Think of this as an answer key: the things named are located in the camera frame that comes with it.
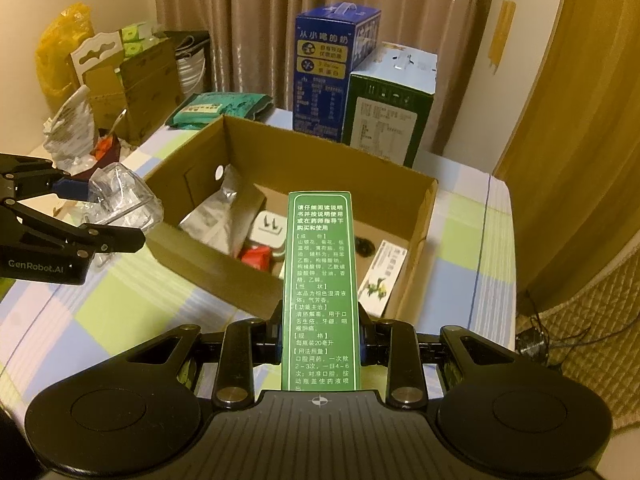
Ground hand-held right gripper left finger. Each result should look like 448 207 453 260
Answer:
120 300 285 409

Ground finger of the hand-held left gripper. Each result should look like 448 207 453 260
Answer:
0 154 92 203
0 199 146 255

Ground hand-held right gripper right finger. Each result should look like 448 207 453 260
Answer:
356 300 521 409

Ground clear plastic bag with rings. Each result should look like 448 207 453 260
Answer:
87 162 164 233

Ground long white plant-print medicine box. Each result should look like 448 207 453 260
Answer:
357 240 412 318

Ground green medicine box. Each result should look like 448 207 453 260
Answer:
278 191 362 393

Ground small red packet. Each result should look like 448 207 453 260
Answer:
239 245 275 272

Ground white plastic adapter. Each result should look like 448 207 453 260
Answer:
247 210 287 263

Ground silver foil pouch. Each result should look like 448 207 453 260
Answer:
179 165 266 258

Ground checked cloth covered desktop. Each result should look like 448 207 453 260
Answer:
0 105 518 421

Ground dark wooden tray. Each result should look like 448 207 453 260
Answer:
92 130 123 161

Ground crumpled silvery plastic bag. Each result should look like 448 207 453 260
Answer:
42 85 98 171

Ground brown storage cardboard box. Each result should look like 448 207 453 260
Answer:
82 40 182 143

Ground white cardboard hanger flap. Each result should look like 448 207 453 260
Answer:
67 35 123 91

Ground yellow plastic bag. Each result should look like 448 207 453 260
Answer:
36 4 96 106

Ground light green small packets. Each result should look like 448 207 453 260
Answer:
120 24 153 58

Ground dark bag with white dishes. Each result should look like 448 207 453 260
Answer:
162 30 211 96

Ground dark green flat packet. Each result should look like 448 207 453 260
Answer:
165 91 275 128

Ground dark green carton case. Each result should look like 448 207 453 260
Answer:
341 42 438 168

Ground beige curtain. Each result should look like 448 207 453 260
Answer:
152 0 501 158

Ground blue milk carton case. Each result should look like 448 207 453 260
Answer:
292 2 382 143

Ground yellow wooden door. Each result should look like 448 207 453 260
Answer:
492 0 640 301

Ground black charging cable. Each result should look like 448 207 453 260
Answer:
517 295 593 361

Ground yellow wall hanging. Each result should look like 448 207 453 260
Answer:
487 0 517 77

